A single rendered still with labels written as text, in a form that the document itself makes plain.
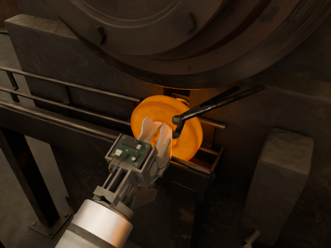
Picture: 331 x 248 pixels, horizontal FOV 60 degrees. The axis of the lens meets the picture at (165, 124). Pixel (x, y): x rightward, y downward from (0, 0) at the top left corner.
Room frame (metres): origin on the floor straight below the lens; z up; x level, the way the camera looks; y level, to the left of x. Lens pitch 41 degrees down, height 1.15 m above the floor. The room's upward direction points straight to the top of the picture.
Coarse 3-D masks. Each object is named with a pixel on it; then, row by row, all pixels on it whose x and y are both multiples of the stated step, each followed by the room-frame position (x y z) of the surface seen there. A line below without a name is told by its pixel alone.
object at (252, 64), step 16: (304, 0) 0.32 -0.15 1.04; (320, 0) 0.31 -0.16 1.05; (288, 16) 0.33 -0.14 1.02; (304, 16) 0.32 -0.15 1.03; (320, 16) 0.31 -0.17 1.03; (288, 32) 0.32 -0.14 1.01; (304, 32) 0.32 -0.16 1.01; (96, 48) 0.46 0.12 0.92; (256, 48) 0.34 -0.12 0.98; (272, 48) 0.33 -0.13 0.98; (288, 48) 0.32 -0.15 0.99; (112, 64) 0.44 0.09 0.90; (128, 64) 0.43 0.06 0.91; (240, 64) 0.35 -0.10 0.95; (256, 64) 0.34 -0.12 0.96; (272, 64) 0.33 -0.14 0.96; (144, 80) 0.41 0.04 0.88; (160, 80) 0.40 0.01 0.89; (176, 80) 0.39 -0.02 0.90; (192, 80) 0.38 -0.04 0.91; (208, 80) 0.36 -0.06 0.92; (224, 80) 0.35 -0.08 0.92; (240, 80) 0.34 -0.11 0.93
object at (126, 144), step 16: (128, 144) 0.34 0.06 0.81; (144, 144) 0.34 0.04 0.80; (112, 160) 0.31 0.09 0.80; (128, 160) 0.31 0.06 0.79; (144, 160) 0.32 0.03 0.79; (112, 176) 0.30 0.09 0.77; (128, 176) 0.29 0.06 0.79; (144, 176) 0.30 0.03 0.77; (96, 192) 0.26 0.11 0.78; (112, 192) 0.26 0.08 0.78; (128, 192) 0.29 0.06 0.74; (128, 208) 0.26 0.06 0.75
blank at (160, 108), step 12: (156, 96) 0.46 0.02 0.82; (168, 96) 0.46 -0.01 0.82; (144, 108) 0.45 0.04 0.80; (156, 108) 0.43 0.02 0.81; (168, 108) 0.42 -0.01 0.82; (180, 108) 0.43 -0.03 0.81; (132, 120) 0.46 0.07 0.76; (156, 120) 0.43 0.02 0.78; (168, 120) 0.42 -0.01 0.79; (192, 120) 0.41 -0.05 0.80; (192, 132) 0.40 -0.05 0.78; (180, 144) 0.41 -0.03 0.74; (192, 144) 0.40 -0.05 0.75; (180, 156) 0.41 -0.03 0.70; (192, 156) 0.40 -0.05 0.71
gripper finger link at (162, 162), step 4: (168, 144) 0.39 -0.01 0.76; (168, 148) 0.38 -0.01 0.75; (168, 152) 0.37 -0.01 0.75; (156, 156) 0.36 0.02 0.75; (164, 156) 0.36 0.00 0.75; (168, 156) 0.36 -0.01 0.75; (156, 160) 0.36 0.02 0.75; (160, 160) 0.35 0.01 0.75; (164, 160) 0.35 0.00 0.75; (168, 160) 0.35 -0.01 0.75; (160, 164) 0.35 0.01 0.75; (164, 164) 0.35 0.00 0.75; (168, 164) 0.35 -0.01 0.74; (160, 168) 0.34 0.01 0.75; (164, 168) 0.34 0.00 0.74; (160, 172) 0.34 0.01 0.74; (160, 176) 0.33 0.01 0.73
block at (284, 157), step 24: (264, 144) 0.36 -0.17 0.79; (288, 144) 0.35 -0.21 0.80; (312, 144) 0.35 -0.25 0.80; (264, 168) 0.31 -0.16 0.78; (288, 168) 0.30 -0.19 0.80; (264, 192) 0.30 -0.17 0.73; (288, 192) 0.29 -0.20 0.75; (240, 216) 0.32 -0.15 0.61; (264, 216) 0.30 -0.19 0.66; (288, 216) 0.28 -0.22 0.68; (264, 240) 0.29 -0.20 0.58
